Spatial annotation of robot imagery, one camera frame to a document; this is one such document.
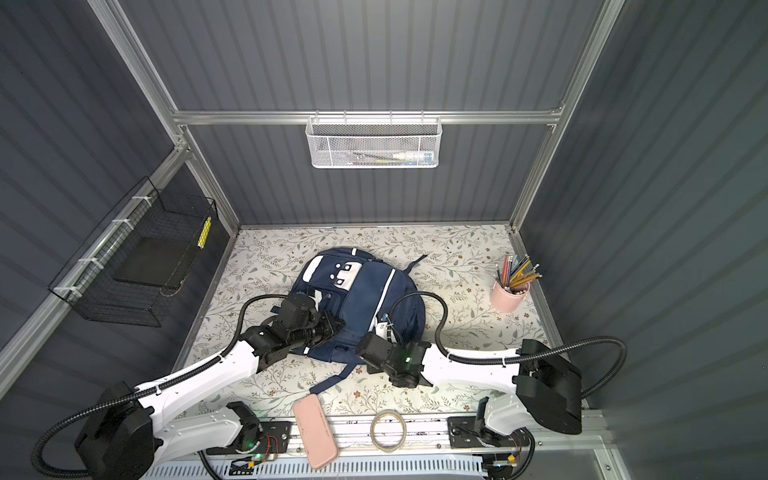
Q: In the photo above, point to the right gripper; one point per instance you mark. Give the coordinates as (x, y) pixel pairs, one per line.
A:
(371, 368)

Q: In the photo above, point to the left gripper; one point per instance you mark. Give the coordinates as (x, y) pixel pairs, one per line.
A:
(330, 329)

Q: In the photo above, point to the navy blue student backpack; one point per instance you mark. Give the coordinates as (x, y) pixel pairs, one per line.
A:
(369, 295)

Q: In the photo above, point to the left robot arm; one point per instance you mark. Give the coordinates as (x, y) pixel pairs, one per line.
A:
(125, 440)

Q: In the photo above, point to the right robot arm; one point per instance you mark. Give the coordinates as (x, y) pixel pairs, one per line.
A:
(536, 386)

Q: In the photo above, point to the roll of clear tape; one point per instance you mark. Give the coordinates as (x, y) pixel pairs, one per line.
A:
(388, 431)

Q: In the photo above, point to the pink pencil cup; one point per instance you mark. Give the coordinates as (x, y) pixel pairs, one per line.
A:
(508, 302)

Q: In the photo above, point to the pink pencil case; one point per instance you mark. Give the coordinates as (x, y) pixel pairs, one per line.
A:
(315, 432)

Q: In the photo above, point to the yellow tag on basket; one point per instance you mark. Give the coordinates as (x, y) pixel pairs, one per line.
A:
(204, 233)

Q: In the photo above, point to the bundle of coloured pencils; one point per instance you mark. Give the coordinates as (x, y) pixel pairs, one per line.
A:
(516, 273)

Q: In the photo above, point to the pens in white basket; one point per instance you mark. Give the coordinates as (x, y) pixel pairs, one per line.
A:
(408, 158)

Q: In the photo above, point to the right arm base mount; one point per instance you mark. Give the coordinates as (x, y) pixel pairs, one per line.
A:
(466, 432)

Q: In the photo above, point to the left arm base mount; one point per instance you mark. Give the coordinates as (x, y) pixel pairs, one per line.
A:
(269, 437)

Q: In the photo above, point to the black wire basket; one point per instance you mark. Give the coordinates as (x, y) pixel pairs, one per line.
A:
(133, 271)

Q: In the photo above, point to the white wire mesh basket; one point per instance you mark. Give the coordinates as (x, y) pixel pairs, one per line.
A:
(329, 142)

